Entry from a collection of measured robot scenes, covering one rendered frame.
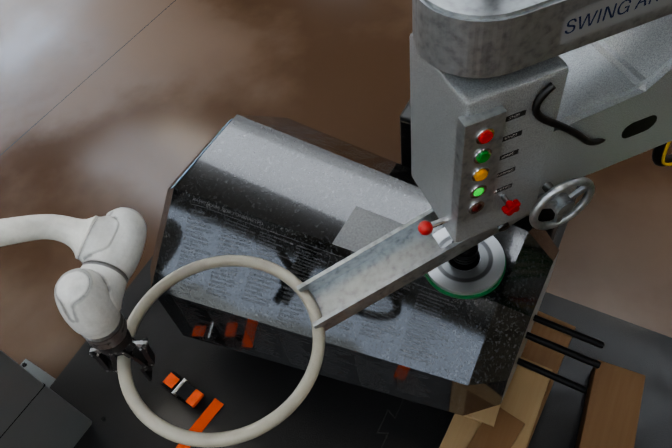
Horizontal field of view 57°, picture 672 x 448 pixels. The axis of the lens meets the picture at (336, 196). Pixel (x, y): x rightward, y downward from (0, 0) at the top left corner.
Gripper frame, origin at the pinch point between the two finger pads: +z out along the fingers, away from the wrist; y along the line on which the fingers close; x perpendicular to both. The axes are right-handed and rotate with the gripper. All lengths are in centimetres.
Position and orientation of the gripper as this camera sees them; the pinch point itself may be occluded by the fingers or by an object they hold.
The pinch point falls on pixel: (136, 371)
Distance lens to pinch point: 166.6
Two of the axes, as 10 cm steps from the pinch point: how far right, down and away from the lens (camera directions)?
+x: -1.2, -7.6, 6.4
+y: 9.9, -1.3, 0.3
